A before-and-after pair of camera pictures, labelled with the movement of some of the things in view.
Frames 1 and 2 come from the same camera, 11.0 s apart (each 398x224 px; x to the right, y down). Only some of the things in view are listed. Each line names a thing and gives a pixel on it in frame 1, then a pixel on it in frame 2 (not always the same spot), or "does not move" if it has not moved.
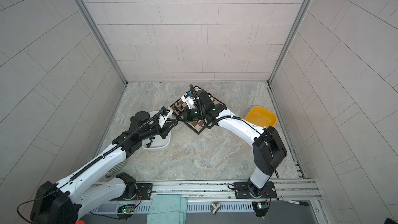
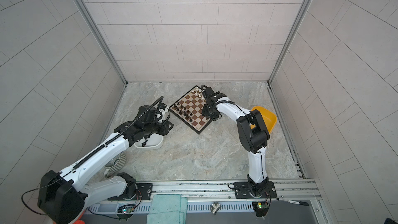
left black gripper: (165, 130) does not move
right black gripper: (188, 114) → (204, 112)
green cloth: (168, 209) does not move
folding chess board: (198, 126) does not move
